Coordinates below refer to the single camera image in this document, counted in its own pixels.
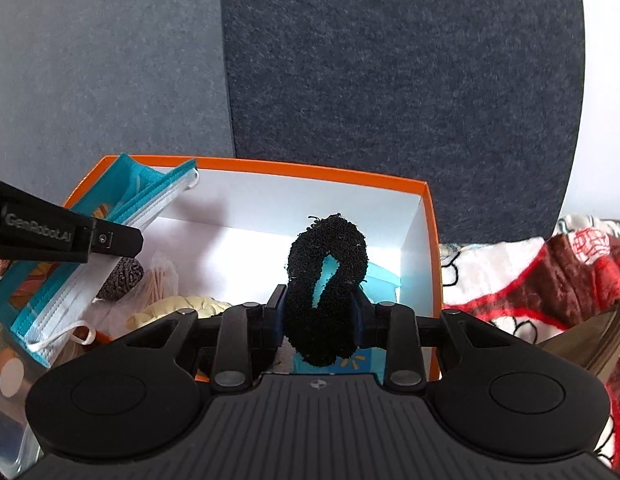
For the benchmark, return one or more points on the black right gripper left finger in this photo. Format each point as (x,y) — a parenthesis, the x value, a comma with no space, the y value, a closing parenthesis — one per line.
(248,339)

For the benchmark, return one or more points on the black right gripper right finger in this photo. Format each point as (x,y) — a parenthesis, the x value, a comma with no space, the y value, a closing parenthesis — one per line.
(404,366)

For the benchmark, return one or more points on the blue tissue packet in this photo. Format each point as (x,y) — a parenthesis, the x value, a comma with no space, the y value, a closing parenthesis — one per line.
(378,285)

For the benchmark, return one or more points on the cream scrunchie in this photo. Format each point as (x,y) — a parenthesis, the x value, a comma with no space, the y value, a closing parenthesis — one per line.
(205,307)

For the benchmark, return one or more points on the black scrunchie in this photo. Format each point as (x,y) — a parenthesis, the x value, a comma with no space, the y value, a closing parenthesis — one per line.
(326,262)

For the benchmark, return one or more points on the blue face mask pack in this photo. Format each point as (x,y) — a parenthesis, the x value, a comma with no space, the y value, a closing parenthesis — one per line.
(42,301)

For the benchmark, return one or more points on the steel wool scrubber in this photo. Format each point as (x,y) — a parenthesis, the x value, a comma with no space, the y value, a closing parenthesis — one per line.
(127,273)

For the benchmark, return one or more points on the orange cardboard box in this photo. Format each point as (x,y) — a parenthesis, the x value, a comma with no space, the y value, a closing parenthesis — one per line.
(283,269)

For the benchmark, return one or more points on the toothpick packet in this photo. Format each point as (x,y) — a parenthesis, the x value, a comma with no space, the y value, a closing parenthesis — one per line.
(160,281)

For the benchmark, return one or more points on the red white patterned blanket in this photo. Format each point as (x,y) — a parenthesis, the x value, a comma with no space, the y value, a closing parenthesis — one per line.
(536,289)

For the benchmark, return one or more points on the light grey sofa cushion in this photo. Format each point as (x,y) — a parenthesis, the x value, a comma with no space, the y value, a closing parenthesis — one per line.
(82,79)

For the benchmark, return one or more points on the dark grey sofa cushion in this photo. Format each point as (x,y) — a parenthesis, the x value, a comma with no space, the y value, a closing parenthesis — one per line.
(481,99)

